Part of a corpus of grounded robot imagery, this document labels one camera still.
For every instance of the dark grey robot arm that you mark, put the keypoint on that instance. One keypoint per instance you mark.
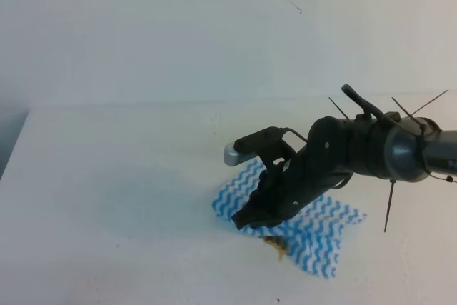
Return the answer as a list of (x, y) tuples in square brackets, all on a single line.
[(395, 146)]

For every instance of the blue white wavy rag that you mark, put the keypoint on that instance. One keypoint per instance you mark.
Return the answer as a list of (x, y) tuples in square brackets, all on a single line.
[(312, 239)]

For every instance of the brown coffee stain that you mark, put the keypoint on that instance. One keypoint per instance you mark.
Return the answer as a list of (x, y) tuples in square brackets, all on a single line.
[(276, 244)]

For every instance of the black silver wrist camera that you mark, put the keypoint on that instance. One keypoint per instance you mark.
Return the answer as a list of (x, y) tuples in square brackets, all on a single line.
[(266, 144)]

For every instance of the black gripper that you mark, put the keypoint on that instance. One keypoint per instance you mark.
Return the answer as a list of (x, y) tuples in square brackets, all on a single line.
[(290, 182)]

